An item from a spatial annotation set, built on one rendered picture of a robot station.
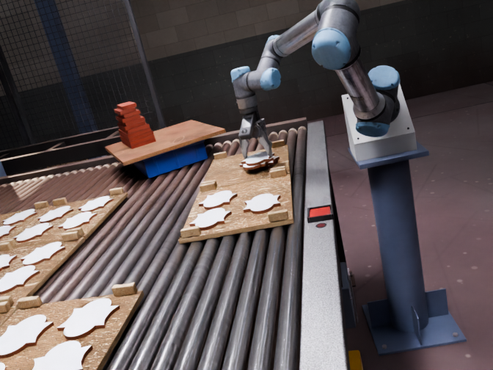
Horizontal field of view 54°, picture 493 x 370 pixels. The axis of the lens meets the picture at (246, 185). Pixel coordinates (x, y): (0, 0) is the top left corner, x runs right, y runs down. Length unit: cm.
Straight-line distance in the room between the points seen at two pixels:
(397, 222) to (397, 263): 20
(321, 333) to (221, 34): 583
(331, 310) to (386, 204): 113
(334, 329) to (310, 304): 10
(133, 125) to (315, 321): 162
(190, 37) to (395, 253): 496
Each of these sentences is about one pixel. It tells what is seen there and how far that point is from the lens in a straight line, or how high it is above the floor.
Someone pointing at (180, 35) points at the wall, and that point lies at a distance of 666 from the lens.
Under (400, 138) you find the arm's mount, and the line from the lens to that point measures 202.
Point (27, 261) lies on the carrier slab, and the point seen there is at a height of 95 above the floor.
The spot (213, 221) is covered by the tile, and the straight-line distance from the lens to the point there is 151.
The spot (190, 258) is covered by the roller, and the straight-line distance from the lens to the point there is 139.
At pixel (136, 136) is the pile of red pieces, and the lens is 242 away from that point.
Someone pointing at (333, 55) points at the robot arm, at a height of 134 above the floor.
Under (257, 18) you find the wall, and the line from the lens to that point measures 657.
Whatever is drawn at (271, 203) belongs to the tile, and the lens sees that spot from 153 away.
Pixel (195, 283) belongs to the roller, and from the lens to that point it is 126.
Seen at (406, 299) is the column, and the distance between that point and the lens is 234.
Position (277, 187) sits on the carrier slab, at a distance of 169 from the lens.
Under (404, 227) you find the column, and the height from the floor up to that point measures 54.
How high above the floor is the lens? 151
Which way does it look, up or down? 19 degrees down
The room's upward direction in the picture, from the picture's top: 14 degrees counter-clockwise
